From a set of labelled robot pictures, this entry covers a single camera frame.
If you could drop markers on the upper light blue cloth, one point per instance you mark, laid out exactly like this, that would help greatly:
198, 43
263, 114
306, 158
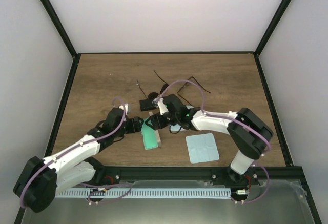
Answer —
174, 129

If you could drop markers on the grey metal front plate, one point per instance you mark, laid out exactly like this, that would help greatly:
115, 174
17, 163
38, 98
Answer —
285, 202

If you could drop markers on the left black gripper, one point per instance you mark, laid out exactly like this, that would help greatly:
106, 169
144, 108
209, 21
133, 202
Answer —
135, 125

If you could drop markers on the black geometric glasses case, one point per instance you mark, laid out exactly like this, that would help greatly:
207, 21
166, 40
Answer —
147, 105

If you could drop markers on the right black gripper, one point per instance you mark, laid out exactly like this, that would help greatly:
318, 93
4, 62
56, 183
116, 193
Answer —
156, 120

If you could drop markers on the lower light blue cloth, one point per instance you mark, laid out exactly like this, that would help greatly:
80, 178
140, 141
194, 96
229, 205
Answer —
202, 148

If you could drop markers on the white slotted cable duct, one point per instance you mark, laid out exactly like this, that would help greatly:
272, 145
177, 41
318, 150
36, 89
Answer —
215, 193

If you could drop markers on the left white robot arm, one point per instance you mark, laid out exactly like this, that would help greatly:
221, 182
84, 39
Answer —
74, 154

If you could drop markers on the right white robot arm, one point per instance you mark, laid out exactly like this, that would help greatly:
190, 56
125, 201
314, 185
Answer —
249, 133

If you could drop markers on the gold-trimmed black sunglasses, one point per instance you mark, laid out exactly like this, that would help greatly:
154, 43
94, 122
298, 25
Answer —
186, 92

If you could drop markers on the round black sunglasses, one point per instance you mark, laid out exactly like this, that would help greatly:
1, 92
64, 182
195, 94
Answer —
152, 86

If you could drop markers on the light blue cloth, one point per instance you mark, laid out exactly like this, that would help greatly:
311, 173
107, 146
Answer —
174, 129
202, 148

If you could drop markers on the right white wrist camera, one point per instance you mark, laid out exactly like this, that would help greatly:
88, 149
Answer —
158, 102

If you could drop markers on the black aluminium frame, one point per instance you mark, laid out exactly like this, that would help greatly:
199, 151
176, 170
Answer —
217, 175

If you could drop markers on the grey glasses case green lining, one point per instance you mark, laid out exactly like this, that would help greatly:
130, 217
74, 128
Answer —
151, 138

